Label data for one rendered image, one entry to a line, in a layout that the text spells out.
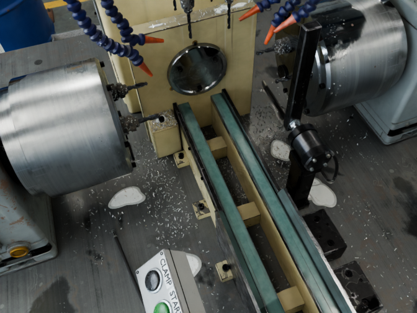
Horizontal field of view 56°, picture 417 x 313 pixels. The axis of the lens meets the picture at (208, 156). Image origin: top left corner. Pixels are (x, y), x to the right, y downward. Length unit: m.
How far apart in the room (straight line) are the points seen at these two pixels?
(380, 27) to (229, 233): 0.51
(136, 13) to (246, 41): 0.26
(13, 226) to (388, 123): 0.90
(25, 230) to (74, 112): 0.28
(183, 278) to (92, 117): 0.32
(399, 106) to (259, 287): 0.56
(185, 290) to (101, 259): 0.38
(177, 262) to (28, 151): 0.32
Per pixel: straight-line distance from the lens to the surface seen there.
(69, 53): 1.44
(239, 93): 1.07
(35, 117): 0.74
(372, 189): 1.05
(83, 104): 0.73
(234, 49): 0.96
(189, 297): 0.60
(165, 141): 1.01
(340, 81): 0.86
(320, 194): 1.00
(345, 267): 0.87
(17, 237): 0.90
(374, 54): 0.89
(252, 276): 0.77
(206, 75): 0.97
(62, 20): 3.14
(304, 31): 0.68
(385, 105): 1.09
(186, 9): 0.71
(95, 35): 0.69
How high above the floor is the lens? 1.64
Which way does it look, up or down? 54 degrees down
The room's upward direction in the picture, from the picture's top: 4 degrees counter-clockwise
